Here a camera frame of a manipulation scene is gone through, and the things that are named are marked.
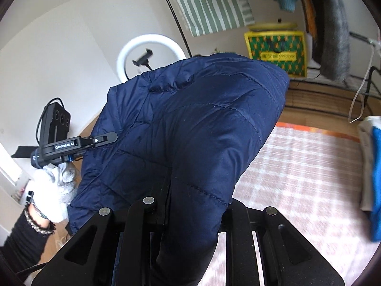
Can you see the grey plaid long coat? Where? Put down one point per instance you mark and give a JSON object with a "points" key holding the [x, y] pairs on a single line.
{"points": [[335, 63]]}

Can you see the orange hanging scarf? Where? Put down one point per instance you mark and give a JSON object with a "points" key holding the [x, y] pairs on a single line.
{"points": [[310, 19]]}

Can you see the black sleeved left forearm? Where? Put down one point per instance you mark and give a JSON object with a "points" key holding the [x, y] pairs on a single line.
{"points": [[26, 243]]}

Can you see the white gloved left hand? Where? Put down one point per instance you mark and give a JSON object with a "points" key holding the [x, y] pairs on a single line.
{"points": [[54, 188]]}

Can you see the navy quilted puffer jacket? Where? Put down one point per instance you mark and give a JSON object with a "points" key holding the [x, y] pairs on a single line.
{"points": [[197, 123]]}

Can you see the black metal clothes rack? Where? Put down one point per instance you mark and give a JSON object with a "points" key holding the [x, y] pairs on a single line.
{"points": [[314, 53]]}

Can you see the bright blue folded garment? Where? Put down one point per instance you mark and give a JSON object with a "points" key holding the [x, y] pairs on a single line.
{"points": [[375, 216]]}

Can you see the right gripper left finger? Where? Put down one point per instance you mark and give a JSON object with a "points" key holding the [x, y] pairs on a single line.
{"points": [[140, 240]]}

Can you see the pink plaid bed cover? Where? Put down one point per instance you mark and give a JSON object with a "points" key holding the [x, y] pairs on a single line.
{"points": [[314, 178]]}

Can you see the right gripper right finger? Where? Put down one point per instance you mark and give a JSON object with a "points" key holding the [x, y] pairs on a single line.
{"points": [[239, 222]]}

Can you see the green striped hanging cloth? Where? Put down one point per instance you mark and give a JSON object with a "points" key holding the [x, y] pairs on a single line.
{"points": [[205, 17]]}

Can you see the white ring light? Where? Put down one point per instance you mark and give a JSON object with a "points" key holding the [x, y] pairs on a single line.
{"points": [[141, 40]]}

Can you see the yellow green patterned box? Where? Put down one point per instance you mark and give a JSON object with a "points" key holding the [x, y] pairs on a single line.
{"points": [[282, 44]]}

